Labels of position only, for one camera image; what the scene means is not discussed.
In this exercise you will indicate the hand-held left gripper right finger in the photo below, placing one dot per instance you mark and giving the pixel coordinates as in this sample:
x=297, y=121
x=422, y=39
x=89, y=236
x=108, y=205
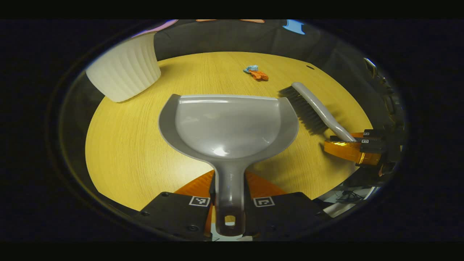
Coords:
x=286, y=214

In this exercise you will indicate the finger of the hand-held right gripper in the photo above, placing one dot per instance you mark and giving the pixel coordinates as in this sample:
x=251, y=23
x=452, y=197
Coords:
x=348, y=152
x=373, y=133

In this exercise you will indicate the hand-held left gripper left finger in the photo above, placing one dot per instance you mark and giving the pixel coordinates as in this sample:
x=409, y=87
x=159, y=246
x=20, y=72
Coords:
x=174, y=215

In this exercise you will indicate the small grey broom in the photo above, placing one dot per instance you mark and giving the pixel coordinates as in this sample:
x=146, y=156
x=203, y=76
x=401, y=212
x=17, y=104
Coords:
x=319, y=108

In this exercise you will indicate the small grey dustpan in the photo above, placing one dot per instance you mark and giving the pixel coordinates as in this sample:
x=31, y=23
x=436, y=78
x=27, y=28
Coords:
x=228, y=127

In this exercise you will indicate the orange paper scrap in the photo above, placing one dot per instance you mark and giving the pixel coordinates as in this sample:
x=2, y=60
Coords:
x=259, y=75

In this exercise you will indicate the blue paper scrap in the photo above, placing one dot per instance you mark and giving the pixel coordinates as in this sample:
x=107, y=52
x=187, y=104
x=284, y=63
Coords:
x=251, y=68

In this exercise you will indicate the white ribbed garbage bin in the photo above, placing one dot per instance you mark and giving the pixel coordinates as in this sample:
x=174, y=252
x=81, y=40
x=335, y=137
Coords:
x=127, y=69

